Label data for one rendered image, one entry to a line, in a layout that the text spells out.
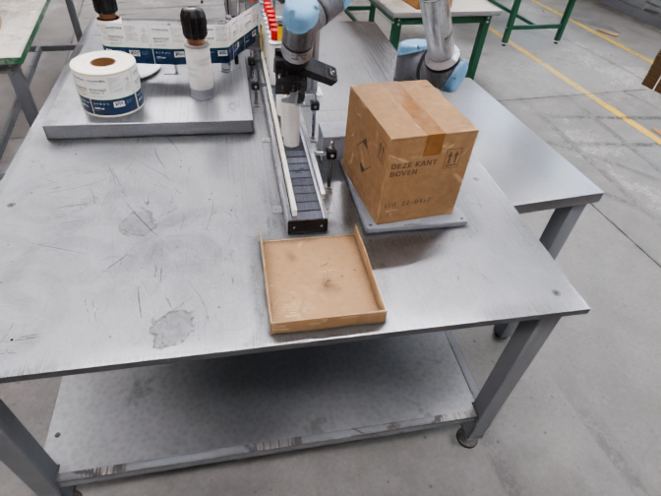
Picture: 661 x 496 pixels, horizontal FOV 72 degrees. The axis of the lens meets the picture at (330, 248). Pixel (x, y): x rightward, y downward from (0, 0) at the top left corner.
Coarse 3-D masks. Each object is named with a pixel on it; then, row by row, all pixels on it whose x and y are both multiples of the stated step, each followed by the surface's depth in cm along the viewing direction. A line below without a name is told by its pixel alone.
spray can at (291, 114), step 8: (288, 104) 137; (288, 112) 138; (296, 112) 139; (288, 120) 140; (296, 120) 141; (288, 128) 142; (296, 128) 143; (288, 136) 144; (296, 136) 144; (288, 144) 146; (296, 144) 146
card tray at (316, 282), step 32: (288, 256) 118; (320, 256) 119; (352, 256) 119; (288, 288) 110; (320, 288) 110; (352, 288) 111; (288, 320) 99; (320, 320) 100; (352, 320) 102; (384, 320) 105
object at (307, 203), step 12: (300, 144) 149; (288, 156) 143; (300, 156) 144; (288, 168) 139; (300, 168) 139; (300, 180) 134; (312, 180) 135; (300, 192) 130; (312, 192) 131; (300, 204) 126; (312, 204) 127; (300, 216) 123; (312, 216) 123
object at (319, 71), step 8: (312, 64) 115; (320, 64) 117; (328, 64) 119; (304, 72) 114; (312, 72) 114; (320, 72) 116; (328, 72) 118; (320, 80) 118; (328, 80) 118; (336, 80) 120
